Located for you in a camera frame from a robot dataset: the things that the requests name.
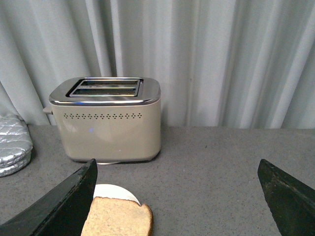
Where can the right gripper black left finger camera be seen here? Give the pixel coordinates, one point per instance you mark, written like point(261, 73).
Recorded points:
point(62, 211)

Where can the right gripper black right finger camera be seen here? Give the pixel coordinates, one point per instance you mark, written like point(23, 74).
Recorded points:
point(291, 202)

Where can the brown bread slice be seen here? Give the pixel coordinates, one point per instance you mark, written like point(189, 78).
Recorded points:
point(118, 217)

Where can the beige and chrome toaster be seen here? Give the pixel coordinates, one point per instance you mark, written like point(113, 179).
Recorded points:
point(109, 119)

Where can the white plate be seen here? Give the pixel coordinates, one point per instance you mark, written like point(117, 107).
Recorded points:
point(114, 191)

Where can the lower silver quilted oven mitt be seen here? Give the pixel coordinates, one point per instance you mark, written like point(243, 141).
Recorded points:
point(12, 168)

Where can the silver quilted oven mitt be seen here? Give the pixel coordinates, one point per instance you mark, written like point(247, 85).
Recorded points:
point(12, 168)
point(15, 140)

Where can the upper silver quilted oven mitt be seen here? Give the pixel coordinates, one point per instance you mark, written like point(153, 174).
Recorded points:
point(15, 140)

